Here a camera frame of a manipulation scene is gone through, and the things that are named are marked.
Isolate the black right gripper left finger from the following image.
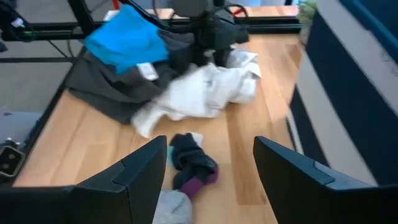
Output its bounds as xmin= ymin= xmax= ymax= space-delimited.
xmin=0 ymin=134 xmax=169 ymax=224

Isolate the dark sock purple toe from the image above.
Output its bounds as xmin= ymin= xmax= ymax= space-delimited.
xmin=167 ymin=133 xmax=220 ymax=200

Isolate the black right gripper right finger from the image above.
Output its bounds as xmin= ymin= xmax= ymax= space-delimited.
xmin=252 ymin=136 xmax=398 ymax=224

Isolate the black power socket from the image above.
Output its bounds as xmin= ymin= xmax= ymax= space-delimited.
xmin=0 ymin=139 xmax=26 ymax=184

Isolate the navy white striped fabric basket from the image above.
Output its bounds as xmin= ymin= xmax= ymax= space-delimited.
xmin=285 ymin=0 xmax=398 ymax=187

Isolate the green plant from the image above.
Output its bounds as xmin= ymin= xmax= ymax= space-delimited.
xmin=295 ymin=0 xmax=318 ymax=44

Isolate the white garment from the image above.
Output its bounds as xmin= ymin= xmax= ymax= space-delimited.
xmin=130 ymin=48 xmax=262 ymax=139

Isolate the black device with cables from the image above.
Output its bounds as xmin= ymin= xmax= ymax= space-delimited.
xmin=0 ymin=0 xmax=35 ymax=52

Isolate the light grey garment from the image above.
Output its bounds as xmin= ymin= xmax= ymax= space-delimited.
xmin=152 ymin=189 xmax=193 ymax=224

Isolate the dark grey garment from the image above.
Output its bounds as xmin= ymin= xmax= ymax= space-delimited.
xmin=65 ymin=29 xmax=197 ymax=125

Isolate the bright blue garment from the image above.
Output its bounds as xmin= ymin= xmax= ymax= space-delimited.
xmin=84 ymin=4 xmax=170 ymax=75

